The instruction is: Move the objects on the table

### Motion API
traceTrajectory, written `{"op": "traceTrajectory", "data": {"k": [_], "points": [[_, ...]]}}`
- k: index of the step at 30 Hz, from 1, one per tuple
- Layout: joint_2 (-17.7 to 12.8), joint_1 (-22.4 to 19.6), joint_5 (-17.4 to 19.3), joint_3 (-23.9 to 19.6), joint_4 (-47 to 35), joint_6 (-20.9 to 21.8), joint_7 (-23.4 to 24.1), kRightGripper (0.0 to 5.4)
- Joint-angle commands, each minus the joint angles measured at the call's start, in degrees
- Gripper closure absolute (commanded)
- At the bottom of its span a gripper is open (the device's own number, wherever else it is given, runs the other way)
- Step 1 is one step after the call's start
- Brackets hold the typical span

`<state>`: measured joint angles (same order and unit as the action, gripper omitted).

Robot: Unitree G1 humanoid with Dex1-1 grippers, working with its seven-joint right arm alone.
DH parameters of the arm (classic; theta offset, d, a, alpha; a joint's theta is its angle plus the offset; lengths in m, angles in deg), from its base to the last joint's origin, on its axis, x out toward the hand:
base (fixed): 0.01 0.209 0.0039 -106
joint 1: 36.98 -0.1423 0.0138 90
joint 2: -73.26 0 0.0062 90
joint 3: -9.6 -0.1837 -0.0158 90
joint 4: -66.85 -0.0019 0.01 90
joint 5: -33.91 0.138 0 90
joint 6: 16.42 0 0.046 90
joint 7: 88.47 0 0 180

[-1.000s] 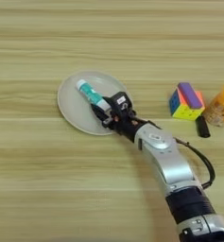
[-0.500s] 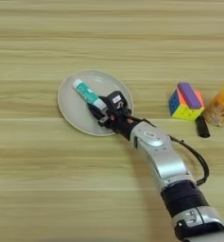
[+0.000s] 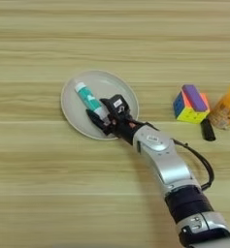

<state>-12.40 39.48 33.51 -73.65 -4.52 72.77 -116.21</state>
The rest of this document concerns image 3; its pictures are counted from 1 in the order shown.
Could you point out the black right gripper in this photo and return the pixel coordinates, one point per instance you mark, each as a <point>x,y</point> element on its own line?
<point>124,124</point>

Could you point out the teal and white glue stick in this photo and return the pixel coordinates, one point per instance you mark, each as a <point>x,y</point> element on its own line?
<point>87,97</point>

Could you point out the round beige plate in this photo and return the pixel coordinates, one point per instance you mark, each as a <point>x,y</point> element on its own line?
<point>100,87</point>

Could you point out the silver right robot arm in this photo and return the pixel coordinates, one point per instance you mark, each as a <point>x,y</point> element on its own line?
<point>165,161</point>

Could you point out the multicoloured puzzle cube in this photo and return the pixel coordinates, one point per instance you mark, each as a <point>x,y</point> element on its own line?
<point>183,113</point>

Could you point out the purple rectangular block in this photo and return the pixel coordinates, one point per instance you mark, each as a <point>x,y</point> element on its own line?
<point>195,98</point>

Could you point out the small black cylinder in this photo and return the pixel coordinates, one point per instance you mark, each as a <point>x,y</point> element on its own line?
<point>207,130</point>

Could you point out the orange juice bottle white cap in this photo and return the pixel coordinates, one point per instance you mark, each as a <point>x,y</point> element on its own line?
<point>228,109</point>

